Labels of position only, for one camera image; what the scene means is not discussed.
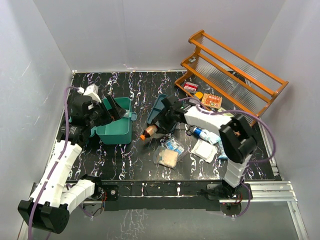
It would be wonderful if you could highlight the white bottle green label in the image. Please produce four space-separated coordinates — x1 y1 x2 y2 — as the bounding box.
123 109 132 119

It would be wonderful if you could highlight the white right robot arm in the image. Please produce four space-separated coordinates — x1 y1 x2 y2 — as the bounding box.
152 95 257 199

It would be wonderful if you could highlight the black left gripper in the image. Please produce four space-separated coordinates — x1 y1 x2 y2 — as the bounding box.
86 94 126 128

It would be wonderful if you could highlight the teal medicine kit box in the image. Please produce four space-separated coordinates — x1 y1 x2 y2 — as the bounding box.
67 96 138 145

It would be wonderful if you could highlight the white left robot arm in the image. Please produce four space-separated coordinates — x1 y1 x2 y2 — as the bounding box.
17 95 126 234

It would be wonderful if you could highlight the blue cotton swab bag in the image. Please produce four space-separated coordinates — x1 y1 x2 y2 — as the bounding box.
218 140 228 160

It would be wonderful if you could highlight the red white medicine box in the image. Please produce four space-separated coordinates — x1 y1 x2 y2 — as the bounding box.
183 82 199 94

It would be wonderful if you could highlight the cotton balls clear bag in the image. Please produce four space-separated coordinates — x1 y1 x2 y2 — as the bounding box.
153 146 179 169

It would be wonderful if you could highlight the blue divided tray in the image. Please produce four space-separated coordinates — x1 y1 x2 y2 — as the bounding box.
146 93 167 125

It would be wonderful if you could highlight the blue bandage packets bag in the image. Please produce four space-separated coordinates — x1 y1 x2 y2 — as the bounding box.
164 136 188 158

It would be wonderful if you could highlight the small green white box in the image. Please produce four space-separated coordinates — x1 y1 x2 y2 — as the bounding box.
217 107 227 114

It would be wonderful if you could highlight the orange wooden shelf rack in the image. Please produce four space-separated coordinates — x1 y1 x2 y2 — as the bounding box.
175 29 289 117

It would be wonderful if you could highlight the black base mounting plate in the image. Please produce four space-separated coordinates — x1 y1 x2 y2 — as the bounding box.
101 180 221 212

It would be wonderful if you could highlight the aluminium frame rail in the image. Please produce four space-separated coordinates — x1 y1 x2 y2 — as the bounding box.
18 181 310 240

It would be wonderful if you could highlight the blue labelled spray bottle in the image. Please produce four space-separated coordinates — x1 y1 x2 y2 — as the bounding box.
186 126 210 141

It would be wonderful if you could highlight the amber medicine bottle orange cap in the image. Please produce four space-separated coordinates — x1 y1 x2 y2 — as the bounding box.
140 125 158 141

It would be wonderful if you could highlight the white gauze pack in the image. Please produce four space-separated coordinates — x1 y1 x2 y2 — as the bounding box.
191 139 218 164

